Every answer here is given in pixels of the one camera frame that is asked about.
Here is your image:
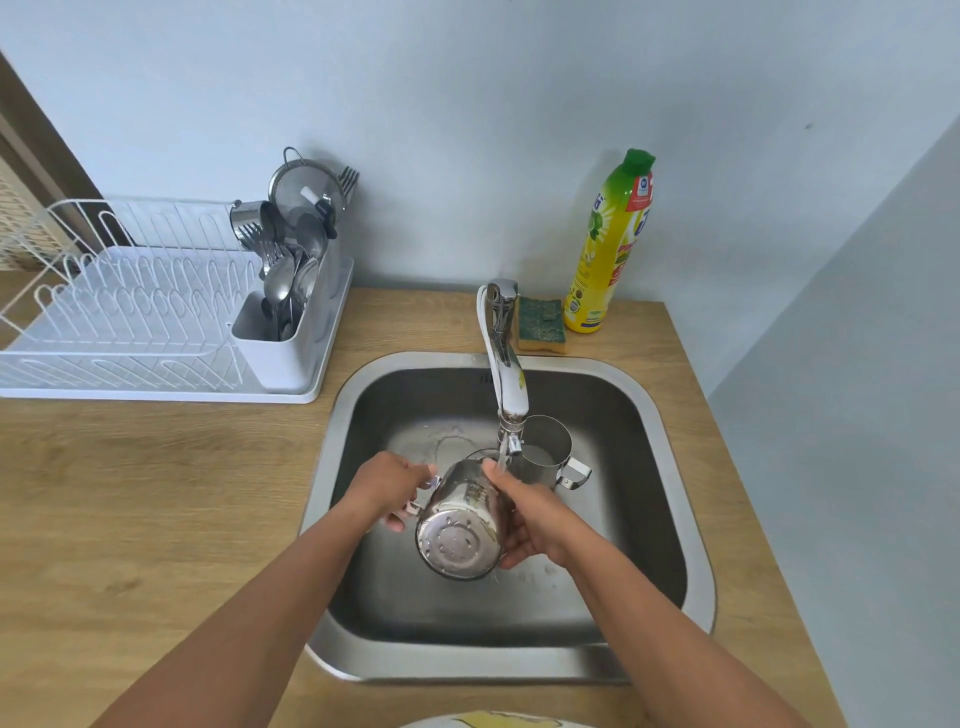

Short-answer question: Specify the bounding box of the person's right hand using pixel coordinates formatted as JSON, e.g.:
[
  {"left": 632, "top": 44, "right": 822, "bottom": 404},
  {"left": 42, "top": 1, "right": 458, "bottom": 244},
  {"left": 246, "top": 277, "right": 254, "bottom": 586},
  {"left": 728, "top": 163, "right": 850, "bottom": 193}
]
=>
[{"left": 483, "top": 459, "right": 603, "bottom": 572}]

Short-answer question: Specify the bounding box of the person's left hand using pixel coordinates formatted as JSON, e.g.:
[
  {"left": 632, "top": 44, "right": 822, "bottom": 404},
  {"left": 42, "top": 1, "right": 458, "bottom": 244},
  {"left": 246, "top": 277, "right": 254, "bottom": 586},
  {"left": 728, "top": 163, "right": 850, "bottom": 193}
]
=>
[{"left": 346, "top": 450, "right": 440, "bottom": 534}]

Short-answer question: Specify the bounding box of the steel mug with handle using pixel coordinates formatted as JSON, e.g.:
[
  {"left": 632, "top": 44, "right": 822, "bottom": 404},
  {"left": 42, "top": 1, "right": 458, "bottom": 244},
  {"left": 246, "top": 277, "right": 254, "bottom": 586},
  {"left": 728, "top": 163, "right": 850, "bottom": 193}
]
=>
[
  {"left": 516, "top": 414, "right": 594, "bottom": 492},
  {"left": 405, "top": 450, "right": 520, "bottom": 583}
]

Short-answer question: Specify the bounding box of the person's left forearm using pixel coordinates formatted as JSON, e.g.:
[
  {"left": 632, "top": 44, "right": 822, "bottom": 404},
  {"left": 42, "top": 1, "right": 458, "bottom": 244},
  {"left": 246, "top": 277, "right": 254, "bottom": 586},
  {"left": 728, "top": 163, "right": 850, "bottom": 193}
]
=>
[{"left": 90, "top": 483, "right": 376, "bottom": 728}]

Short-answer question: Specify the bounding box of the person's right forearm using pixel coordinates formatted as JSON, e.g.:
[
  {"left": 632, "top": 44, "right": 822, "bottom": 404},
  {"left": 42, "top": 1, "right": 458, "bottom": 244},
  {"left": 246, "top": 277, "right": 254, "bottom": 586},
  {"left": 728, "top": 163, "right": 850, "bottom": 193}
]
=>
[{"left": 566, "top": 528, "right": 813, "bottom": 728}]

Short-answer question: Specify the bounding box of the chrome sink faucet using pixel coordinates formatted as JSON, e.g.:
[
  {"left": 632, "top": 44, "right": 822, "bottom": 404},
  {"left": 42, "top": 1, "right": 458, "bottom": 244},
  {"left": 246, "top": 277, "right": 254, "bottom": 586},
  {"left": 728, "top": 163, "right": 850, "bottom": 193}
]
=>
[{"left": 477, "top": 279, "right": 533, "bottom": 459}]

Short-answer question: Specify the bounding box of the stainless steel sink basin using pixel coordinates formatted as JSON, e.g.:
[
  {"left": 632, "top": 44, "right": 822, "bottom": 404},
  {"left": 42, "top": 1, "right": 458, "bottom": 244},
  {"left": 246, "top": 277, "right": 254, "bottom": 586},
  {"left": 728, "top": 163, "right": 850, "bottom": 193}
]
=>
[{"left": 299, "top": 350, "right": 718, "bottom": 686}]

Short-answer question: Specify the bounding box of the green and yellow sponge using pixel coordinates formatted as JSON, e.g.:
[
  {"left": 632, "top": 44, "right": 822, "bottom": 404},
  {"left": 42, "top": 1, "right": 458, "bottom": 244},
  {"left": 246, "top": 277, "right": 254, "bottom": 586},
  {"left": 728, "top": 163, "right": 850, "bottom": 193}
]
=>
[{"left": 515, "top": 295, "right": 570, "bottom": 356}]

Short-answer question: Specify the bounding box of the white plastic drain tray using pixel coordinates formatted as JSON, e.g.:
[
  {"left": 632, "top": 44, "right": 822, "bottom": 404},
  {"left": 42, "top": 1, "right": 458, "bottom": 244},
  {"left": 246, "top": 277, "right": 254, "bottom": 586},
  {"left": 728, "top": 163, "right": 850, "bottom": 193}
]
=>
[{"left": 0, "top": 246, "right": 356, "bottom": 406}]

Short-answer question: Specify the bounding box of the white plastic cutlery holder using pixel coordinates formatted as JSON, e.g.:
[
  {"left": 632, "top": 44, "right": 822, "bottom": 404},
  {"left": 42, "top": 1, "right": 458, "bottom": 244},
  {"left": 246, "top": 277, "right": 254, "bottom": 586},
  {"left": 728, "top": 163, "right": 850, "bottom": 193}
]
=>
[{"left": 228, "top": 225, "right": 345, "bottom": 396}]

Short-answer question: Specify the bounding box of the bunch of steel spoons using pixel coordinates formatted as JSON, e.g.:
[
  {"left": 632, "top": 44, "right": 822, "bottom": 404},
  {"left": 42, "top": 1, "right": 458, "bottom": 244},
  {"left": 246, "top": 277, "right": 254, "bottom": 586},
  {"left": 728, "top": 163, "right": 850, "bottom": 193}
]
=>
[{"left": 238, "top": 222, "right": 324, "bottom": 342}]

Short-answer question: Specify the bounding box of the white and yellow plate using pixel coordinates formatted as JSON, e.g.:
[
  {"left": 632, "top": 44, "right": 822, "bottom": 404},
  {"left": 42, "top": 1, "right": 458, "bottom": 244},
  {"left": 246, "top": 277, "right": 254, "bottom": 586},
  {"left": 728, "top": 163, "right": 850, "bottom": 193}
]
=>
[{"left": 397, "top": 709, "right": 595, "bottom": 728}]

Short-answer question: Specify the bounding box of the yellow dish soap bottle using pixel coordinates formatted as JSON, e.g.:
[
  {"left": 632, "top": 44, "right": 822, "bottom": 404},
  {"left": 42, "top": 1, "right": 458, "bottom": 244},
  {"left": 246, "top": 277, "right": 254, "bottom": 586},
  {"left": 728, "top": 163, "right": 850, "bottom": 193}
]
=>
[{"left": 562, "top": 148, "right": 657, "bottom": 336}]

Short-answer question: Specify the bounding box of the small steel cup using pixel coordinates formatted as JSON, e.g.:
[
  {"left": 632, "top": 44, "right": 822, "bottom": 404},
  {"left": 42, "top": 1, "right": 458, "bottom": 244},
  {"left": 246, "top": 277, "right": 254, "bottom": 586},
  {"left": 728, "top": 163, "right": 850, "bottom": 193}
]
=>
[{"left": 228, "top": 199, "right": 285, "bottom": 246}]

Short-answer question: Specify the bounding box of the steel mesh strainer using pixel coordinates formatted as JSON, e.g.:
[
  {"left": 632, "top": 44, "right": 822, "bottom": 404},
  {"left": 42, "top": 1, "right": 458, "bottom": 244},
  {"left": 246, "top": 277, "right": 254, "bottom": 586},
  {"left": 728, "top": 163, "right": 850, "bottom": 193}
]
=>
[{"left": 267, "top": 147, "right": 351, "bottom": 228}]

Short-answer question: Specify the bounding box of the black handled steel ladle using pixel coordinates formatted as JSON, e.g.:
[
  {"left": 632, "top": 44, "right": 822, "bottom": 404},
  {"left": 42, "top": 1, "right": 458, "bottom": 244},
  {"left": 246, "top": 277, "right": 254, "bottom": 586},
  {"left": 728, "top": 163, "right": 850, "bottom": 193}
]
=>
[{"left": 294, "top": 195, "right": 340, "bottom": 260}]

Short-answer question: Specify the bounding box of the white wire dish rack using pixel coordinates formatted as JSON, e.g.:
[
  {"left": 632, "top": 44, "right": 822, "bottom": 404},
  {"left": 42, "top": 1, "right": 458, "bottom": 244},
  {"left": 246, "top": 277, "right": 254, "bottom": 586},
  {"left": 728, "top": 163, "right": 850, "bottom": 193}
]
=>
[{"left": 0, "top": 196, "right": 265, "bottom": 393}]

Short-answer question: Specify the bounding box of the brown wooden door frame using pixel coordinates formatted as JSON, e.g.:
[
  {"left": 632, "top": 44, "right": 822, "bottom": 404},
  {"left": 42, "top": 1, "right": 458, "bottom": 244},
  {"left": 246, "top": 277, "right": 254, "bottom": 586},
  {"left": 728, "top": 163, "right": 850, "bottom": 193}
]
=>
[{"left": 0, "top": 51, "right": 105, "bottom": 273}]

